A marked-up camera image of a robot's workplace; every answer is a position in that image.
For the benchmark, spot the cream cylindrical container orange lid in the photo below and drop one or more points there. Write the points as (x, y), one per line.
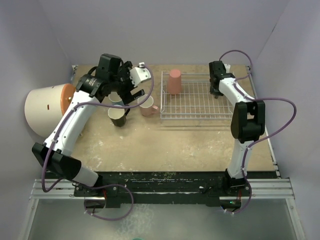
(44, 107)

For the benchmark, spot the white wire dish rack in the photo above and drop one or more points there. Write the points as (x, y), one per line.
(194, 102)

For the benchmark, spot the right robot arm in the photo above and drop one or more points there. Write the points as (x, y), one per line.
(247, 123)

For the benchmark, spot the pink faceted mug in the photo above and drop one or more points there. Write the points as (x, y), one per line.
(148, 107)

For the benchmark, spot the black faceted mug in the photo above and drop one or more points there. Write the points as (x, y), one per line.
(118, 116)

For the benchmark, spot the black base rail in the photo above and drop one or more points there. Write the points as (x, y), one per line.
(210, 188)

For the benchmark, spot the aluminium frame rail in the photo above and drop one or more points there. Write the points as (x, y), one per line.
(149, 144)

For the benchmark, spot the light blue mug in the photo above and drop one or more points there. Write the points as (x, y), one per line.
(115, 99)

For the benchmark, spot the salmon pink tumbler cup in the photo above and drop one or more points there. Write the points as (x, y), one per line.
(174, 82)

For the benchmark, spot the grey glazed mug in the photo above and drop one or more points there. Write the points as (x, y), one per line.
(216, 94)

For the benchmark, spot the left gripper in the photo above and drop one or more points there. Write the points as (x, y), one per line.
(126, 96)

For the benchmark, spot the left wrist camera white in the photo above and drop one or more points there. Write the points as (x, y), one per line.
(139, 74)

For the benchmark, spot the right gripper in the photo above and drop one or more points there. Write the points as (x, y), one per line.
(211, 89)

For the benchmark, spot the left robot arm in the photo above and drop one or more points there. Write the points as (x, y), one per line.
(110, 75)

